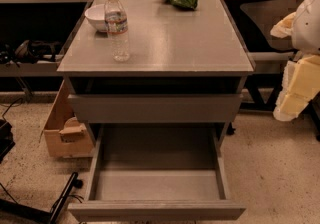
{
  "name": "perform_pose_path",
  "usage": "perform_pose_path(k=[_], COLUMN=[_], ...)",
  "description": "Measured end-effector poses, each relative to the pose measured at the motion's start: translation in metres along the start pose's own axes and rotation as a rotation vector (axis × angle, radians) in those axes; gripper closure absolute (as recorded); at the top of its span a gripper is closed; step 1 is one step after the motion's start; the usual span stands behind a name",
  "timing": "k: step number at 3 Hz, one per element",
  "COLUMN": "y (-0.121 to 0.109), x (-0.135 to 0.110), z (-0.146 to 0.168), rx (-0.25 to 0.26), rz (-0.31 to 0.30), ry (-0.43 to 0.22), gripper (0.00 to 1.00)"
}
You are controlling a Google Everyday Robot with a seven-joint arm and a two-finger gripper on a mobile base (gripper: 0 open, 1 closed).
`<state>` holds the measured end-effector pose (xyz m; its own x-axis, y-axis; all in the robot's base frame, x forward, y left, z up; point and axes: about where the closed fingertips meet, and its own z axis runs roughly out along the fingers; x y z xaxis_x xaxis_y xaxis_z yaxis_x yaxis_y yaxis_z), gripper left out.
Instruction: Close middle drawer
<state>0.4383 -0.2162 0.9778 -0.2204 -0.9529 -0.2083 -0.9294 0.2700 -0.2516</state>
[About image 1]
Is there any grey drawer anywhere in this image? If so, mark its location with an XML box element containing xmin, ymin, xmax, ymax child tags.
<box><xmin>68</xmin><ymin>94</ymin><xmax>242</xmax><ymax>123</ymax></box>
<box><xmin>68</xmin><ymin>125</ymin><xmax>245</xmax><ymax>222</ymax></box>

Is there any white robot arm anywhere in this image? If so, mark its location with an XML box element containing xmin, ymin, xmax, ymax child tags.
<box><xmin>270</xmin><ymin>0</ymin><xmax>320</xmax><ymax>122</ymax></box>

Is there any grey drawer cabinet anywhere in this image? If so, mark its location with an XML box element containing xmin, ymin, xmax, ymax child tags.
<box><xmin>58</xmin><ymin>0</ymin><xmax>254</xmax><ymax>143</ymax></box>

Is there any grey top drawer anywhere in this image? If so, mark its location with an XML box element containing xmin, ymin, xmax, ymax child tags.
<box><xmin>68</xmin><ymin>94</ymin><xmax>242</xmax><ymax>123</ymax></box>

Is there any clear plastic water bottle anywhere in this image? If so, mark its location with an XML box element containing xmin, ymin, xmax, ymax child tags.
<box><xmin>104</xmin><ymin>0</ymin><xmax>130</xmax><ymax>62</ymax></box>

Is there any cardboard box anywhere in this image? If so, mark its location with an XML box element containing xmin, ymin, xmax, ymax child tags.
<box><xmin>43</xmin><ymin>82</ymin><xmax>94</xmax><ymax>158</ymax></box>

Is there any white bowl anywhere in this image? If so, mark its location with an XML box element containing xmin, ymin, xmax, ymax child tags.
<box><xmin>85</xmin><ymin>4</ymin><xmax>106</xmax><ymax>32</ymax></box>

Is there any black chair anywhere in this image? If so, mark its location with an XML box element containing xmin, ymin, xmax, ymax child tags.
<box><xmin>240</xmin><ymin>0</ymin><xmax>301</xmax><ymax>52</ymax></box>

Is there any black headset on shelf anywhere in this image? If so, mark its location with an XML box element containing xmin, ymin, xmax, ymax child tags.
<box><xmin>0</xmin><ymin>40</ymin><xmax>62</xmax><ymax>65</ymax></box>

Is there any black box at left edge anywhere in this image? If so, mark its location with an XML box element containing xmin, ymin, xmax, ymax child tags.
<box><xmin>0</xmin><ymin>120</ymin><xmax>15</xmax><ymax>162</ymax></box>

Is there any black stand base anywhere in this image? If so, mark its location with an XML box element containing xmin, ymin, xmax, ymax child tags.
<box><xmin>0</xmin><ymin>171</ymin><xmax>84</xmax><ymax>224</ymax></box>

